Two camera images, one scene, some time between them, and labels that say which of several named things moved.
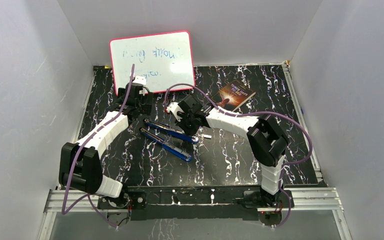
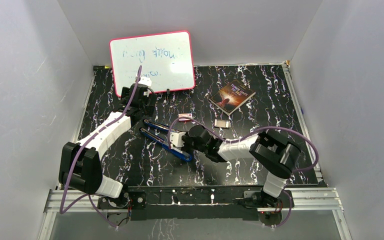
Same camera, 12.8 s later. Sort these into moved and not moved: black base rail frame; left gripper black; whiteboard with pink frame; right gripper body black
Moved: right gripper body black
Not moved: black base rail frame; left gripper black; whiteboard with pink frame
